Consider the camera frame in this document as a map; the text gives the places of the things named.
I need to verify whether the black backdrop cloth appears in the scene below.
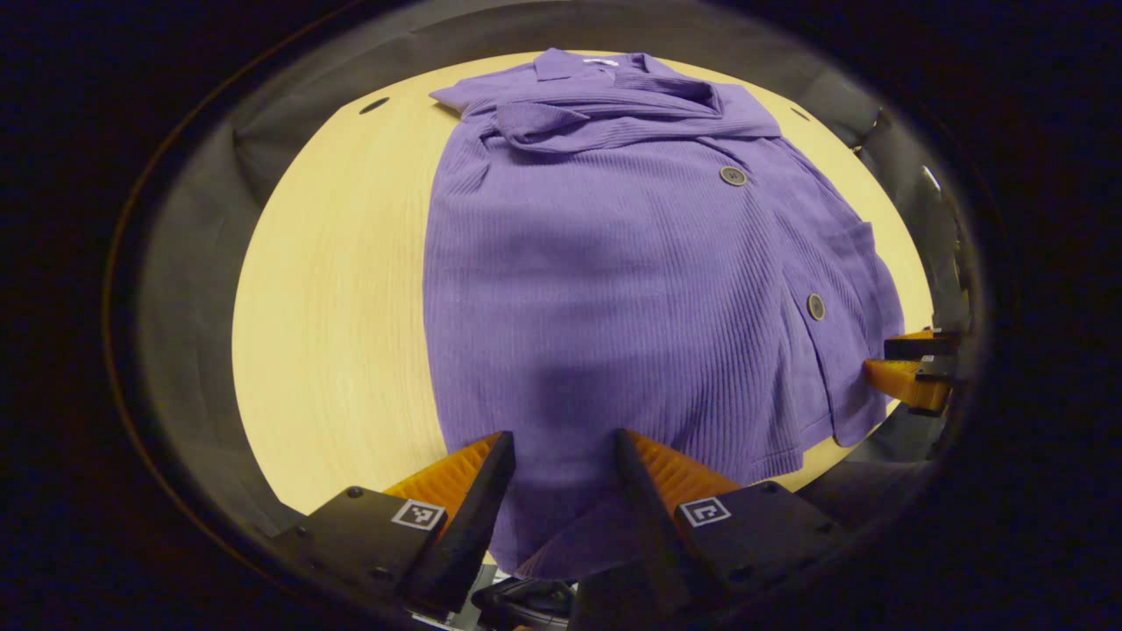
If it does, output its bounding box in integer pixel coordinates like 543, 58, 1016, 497
131, 0, 974, 544

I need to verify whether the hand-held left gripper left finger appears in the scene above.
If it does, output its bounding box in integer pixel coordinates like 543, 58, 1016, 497
272, 429, 516, 619

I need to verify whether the purple ribbed button shirt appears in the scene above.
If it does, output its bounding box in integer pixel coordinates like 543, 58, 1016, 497
423, 48, 905, 581

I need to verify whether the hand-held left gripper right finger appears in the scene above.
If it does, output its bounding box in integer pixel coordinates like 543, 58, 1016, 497
570, 428, 847, 631

